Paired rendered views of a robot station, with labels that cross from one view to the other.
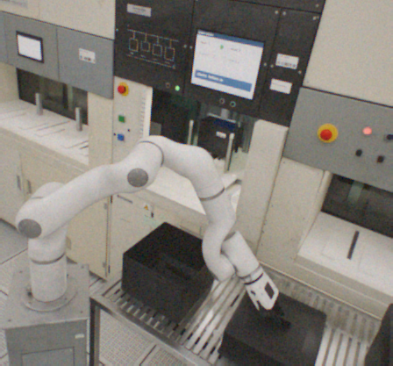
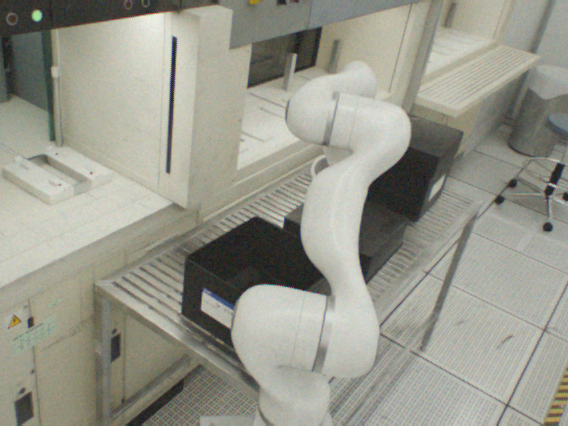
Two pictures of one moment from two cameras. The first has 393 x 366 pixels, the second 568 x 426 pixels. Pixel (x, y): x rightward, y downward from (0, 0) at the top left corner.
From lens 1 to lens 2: 156 cm
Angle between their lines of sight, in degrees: 74
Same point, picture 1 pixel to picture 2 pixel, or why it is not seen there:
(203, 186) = not seen: hidden behind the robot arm
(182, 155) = (371, 80)
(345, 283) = (272, 161)
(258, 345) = (382, 238)
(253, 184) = (205, 115)
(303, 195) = (238, 90)
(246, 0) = not seen: outside the picture
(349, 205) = not seen: hidden behind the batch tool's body
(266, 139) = (214, 34)
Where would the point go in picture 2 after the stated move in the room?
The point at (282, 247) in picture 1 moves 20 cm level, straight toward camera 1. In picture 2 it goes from (224, 175) to (281, 197)
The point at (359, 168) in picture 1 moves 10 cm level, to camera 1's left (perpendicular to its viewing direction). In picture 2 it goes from (279, 20) to (274, 29)
